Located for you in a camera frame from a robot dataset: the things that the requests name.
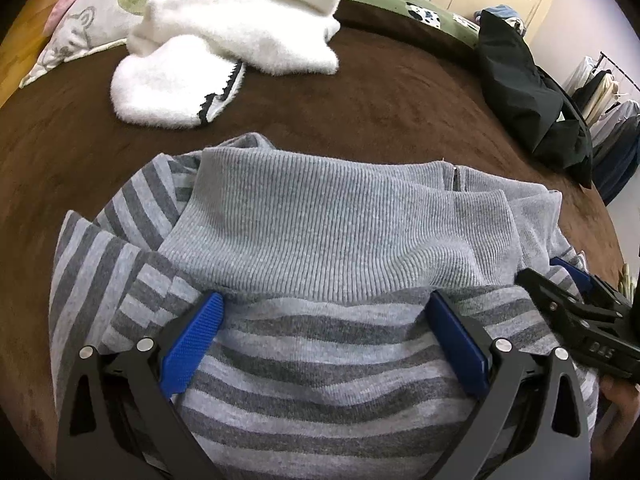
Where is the grey striped hoodie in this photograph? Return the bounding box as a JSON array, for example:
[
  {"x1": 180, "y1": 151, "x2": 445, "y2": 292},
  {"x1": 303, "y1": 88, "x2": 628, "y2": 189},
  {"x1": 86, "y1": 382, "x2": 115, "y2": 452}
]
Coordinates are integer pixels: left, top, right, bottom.
[{"x1": 49, "y1": 132, "x2": 598, "y2": 480}]

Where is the metal clothes rack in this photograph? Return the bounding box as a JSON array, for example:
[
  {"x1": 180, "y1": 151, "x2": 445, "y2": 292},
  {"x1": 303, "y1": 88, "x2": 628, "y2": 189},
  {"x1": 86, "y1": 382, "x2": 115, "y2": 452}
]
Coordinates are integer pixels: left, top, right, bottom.
[{"x1": 565, "y1": 50, "x2": 640, "y2": 111}]

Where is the white green printed pillow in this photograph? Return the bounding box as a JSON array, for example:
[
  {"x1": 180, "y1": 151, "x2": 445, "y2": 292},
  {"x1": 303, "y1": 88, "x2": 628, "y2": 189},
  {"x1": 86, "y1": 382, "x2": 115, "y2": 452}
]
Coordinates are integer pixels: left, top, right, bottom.
[{"x1": 20, "y1": 0, "x2": 211, "y2": 90}]

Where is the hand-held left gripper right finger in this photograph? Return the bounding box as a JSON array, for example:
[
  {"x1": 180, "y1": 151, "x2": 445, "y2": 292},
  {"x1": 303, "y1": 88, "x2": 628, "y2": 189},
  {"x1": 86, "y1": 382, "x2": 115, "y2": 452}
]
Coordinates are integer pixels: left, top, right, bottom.
[{"x1": 427, "y1": 290, "x2": 593, "y2": 480}]

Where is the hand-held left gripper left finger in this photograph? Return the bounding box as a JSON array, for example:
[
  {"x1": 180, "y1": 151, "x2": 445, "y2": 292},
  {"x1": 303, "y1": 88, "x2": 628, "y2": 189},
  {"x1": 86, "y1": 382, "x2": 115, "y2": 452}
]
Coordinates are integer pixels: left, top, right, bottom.
[{"x1": 55, "y1": 291, "x2": 225, "y2": 480}]

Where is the white hanging garment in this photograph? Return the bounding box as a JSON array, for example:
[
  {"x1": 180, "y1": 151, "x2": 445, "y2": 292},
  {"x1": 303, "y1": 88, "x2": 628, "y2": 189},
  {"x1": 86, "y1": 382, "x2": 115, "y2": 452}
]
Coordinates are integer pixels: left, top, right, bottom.
[{"x1": 567, "y1": 57, "x2": 617, "y2": 128}]

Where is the dark blue hanging garment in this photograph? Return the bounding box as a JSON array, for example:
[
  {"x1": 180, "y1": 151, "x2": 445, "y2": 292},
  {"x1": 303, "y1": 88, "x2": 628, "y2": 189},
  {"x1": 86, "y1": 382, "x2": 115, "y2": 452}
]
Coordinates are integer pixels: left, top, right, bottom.
[{"x1": 592, "y1": 115, "x2": 640, "y2": 207}]

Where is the white fluffy garment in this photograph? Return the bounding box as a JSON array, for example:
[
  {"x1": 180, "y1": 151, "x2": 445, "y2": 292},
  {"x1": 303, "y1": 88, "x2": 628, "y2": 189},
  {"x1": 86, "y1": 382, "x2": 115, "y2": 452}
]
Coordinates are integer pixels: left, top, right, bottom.
[{"x1": 110, "y1": 0, "x2": 342, "y2": 128}]

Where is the person's right hand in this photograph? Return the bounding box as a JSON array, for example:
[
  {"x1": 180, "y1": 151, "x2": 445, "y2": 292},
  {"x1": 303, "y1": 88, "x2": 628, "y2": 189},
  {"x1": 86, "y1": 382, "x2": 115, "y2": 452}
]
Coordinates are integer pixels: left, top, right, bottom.
[{"x1": 599, "y1": 376, "x2": 640, "y2": 413}]

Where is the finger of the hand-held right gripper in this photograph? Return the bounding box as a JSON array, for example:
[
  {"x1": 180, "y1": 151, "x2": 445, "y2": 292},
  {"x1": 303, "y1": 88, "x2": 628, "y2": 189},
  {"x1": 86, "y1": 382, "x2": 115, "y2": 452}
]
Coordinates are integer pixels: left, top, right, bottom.
[
  {"x1": 515, "y1": 268, "x2": 603, "y2": 348},
  {"x1": 549, "y1": 257, "x2": 635, "y2": 313}
]

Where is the blue cloth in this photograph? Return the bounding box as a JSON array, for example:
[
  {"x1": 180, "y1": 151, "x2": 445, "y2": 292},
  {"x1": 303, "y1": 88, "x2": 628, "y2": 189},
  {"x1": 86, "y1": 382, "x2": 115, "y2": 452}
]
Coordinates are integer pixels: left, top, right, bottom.
[{"x1": 482, "y1": 4, "x2": 526, "y2": 28}]

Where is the wooden headboard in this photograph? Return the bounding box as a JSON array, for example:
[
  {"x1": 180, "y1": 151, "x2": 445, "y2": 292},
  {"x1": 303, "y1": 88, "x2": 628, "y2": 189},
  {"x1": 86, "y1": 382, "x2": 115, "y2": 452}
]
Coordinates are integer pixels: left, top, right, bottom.
[{"x1": 0, "y1": 10, "x2": 51, "y2": 106}]

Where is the black jacket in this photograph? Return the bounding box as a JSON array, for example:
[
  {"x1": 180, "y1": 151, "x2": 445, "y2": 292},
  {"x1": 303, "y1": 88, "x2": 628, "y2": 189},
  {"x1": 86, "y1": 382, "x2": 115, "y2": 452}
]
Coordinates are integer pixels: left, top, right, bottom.
[{"x1": 475, "y1": 10, "x2": 596, "y2": 191}]

